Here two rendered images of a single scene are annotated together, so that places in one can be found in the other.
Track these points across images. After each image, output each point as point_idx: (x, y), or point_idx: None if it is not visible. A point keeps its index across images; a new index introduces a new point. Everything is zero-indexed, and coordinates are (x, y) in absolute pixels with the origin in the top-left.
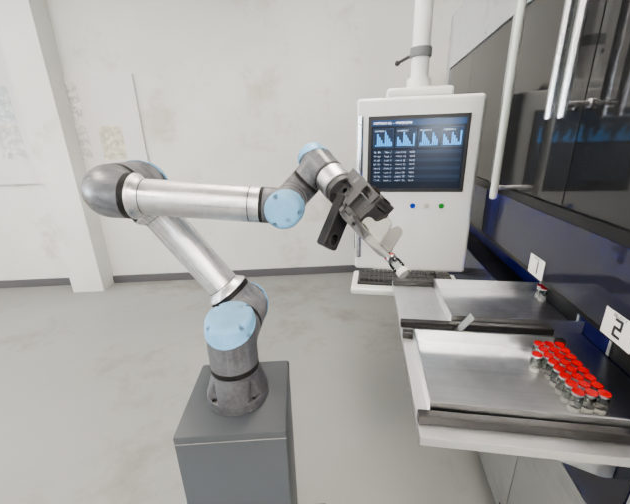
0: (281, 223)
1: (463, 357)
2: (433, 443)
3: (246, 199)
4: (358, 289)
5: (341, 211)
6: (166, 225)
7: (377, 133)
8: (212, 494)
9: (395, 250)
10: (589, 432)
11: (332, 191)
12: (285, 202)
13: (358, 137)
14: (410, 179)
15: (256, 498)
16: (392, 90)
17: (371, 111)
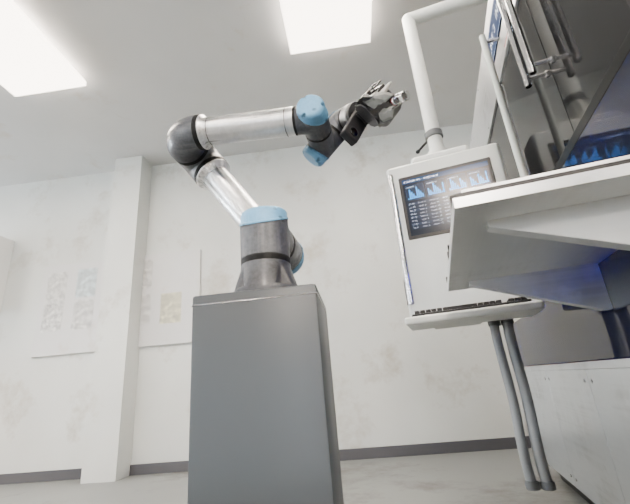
0: (309, 112)
1: None
2: (468, 201)
3: (283, 109)
4: (413, 317)
5: (356, 105)
6: (220, 174)
7: (408, 189)
8: (223, 388)
9: (453, 295)
10: None
11: (350, 110)
12: (311, 98)
13: (390, 190)
14: (449, 220)
15: (279, 398)
16: (415, 158)
17: (399, 174)
